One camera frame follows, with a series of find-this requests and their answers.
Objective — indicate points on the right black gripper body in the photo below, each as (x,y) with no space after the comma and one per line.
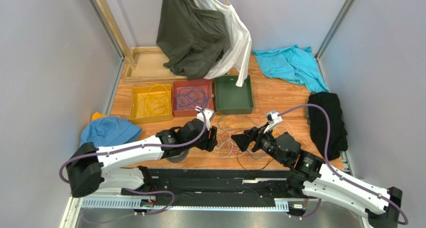
(252,138)

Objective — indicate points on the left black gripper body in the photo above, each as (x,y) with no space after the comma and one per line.
(201,143)

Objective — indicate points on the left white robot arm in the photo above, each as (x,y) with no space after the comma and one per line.
(93,168)

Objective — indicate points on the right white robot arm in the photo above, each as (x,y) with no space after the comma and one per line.
(309,175)

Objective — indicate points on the red plastic bin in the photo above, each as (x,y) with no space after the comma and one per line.
(188,94)

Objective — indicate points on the green plastic bin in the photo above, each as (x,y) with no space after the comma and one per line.
(231,99)

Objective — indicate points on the yellow plastic bin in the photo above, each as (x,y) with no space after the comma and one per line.
(151,103)

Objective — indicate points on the turquoise cloth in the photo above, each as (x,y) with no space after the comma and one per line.
(292,64)

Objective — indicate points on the blue bucket hat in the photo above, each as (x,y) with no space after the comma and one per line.
(110,131)

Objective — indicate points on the dark green hanging garment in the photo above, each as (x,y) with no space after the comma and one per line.
(192,38)

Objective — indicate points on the white hanging shirt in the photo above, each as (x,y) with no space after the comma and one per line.
(238,54)

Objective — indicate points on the yellow cloth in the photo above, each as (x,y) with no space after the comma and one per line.
(97,115)

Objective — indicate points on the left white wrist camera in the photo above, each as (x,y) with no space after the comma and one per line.
(205,115)

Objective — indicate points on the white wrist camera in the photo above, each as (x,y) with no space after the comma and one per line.
(273,120)
(205,115)

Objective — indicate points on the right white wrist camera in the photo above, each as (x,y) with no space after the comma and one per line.
(273,120)

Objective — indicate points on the slotted metal rail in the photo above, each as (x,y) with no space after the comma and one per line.
(279,205)

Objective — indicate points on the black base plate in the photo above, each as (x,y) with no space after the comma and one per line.
(218,187)

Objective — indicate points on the wooden tray frame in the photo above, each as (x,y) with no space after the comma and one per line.
(149,67)

